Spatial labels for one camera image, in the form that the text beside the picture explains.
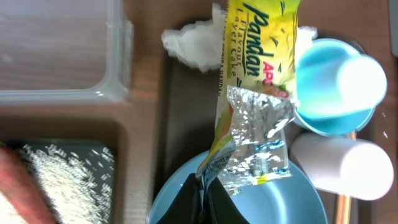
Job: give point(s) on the wooden chopstick left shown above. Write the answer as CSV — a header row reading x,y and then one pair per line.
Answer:
x,y
340,210

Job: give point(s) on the white pink cup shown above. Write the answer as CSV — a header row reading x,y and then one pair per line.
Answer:
x,y
356,168

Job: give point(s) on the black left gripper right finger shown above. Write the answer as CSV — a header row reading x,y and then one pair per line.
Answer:
x,y
220,208

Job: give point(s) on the light blue cup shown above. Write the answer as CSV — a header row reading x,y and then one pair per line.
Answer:
x,y
329,86

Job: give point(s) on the light blue bowl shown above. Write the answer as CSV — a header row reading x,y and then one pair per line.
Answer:
x,y
321,50

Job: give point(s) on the black plastic tray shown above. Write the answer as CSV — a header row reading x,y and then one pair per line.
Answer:
x,y
68,133

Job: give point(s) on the wooden chopstick right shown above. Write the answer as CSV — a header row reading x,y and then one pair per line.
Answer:
x,y
348,208

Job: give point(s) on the crumpled white tissue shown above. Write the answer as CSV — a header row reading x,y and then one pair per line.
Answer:
x,y
197,45

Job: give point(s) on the grey dishwasher rack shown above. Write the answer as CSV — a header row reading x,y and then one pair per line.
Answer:
x,y
393,24

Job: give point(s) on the yellow pandan cake wrapper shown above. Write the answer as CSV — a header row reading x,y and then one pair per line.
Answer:
x,y
256,97

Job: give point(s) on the clear plastic container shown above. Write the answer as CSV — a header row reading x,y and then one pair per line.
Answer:
x,y
64,51

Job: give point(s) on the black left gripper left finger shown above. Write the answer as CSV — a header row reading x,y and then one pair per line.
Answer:
x,y
186,206

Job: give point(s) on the wooden chopstick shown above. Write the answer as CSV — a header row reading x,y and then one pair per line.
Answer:
x,y
340,210
348,208

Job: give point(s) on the pile of white rice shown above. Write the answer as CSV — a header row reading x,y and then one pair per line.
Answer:
x,y
77,186

